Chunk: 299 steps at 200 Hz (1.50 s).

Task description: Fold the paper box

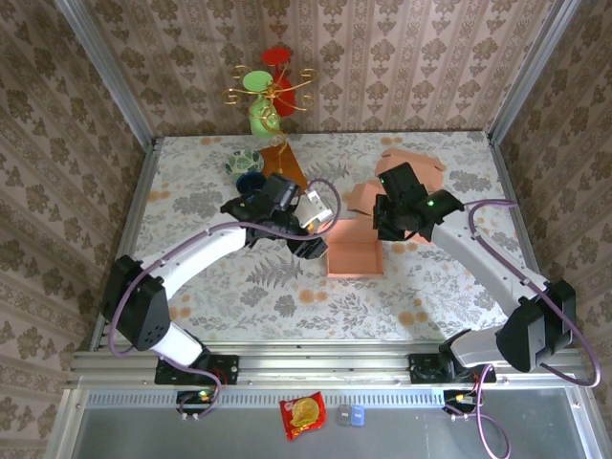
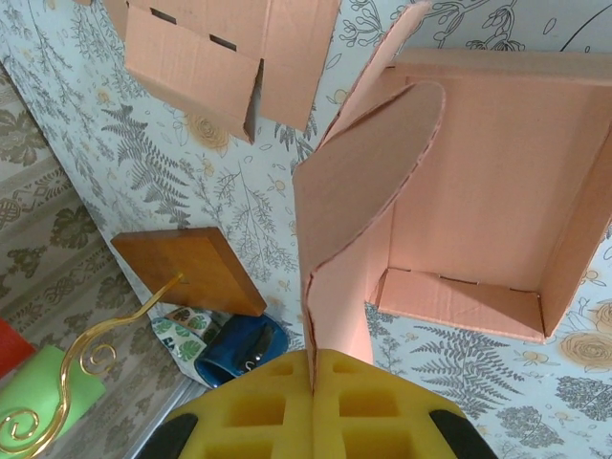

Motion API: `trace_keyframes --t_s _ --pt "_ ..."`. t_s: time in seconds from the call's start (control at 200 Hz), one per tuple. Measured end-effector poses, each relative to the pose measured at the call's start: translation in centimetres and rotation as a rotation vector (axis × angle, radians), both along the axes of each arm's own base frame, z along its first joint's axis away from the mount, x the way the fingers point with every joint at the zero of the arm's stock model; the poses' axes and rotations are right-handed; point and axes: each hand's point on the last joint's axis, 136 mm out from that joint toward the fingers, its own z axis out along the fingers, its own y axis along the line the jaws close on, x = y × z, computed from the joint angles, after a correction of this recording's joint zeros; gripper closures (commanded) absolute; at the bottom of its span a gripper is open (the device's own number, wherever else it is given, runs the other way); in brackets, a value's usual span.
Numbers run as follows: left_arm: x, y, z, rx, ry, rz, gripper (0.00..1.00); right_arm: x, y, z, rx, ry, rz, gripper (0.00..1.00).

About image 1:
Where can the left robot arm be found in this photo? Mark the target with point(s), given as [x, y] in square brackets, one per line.
[201, 248]

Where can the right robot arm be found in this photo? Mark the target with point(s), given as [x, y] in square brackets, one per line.
[478, 268]

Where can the dark blue mug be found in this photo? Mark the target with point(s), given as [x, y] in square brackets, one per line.
[248, 181]

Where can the green patterned bowl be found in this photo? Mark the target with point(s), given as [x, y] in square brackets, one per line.
[244, 160]

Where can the green plastic cup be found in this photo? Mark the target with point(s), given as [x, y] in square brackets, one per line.
[260, 125]

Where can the floral table mat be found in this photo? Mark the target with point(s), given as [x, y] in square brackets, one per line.
[334, 320]

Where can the red plastic cup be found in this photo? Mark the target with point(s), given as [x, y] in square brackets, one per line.
[286, 98]

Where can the aluminium mounting beam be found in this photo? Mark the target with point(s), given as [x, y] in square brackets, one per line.
[325, 365]

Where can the slotted metal strip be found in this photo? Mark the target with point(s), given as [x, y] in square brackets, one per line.
[268, 398]

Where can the red snack packet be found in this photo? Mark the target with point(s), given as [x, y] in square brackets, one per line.
[303, 415]

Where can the small grey plastic case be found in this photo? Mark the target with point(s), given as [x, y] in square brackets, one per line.
[343, 416]

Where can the small blue plastic case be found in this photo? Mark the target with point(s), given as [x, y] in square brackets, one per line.
[358, 416]

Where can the small black controller board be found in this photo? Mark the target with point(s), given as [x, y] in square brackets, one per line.
[191, 397]
[454, 398]

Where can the aluminium side rail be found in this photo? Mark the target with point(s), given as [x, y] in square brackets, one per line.
[134, 215]
[518, 215]

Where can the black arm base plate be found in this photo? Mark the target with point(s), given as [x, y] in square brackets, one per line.
[229, 370]
[487, 375]

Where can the aluminium frame post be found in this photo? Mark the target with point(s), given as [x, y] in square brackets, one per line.
[111, 72]
[531, 72]

